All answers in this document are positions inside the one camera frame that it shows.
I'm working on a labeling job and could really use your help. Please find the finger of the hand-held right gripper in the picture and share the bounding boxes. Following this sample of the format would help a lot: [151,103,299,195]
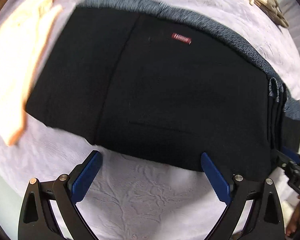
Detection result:
[272,145,300,172]

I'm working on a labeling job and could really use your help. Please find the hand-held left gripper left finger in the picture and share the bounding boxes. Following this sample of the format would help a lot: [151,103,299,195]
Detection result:
[17,150,103,240]

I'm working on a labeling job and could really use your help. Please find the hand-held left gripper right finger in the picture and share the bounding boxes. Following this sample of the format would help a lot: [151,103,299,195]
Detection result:
[201,152,285,240]

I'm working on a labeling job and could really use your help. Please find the black pants with floral stripes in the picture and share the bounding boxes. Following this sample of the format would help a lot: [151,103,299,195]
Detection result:
[25,0,300,180]

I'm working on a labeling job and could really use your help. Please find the person's right hand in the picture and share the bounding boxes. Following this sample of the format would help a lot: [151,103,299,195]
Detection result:
[285,194,300,238]

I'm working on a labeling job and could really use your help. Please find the pink embossed bedspread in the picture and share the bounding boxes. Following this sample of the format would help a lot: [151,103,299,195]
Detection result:
[0,0,300,240]

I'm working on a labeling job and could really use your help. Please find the pale yellow cloth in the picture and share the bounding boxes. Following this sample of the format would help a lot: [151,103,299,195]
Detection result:
[0,0,67,146]

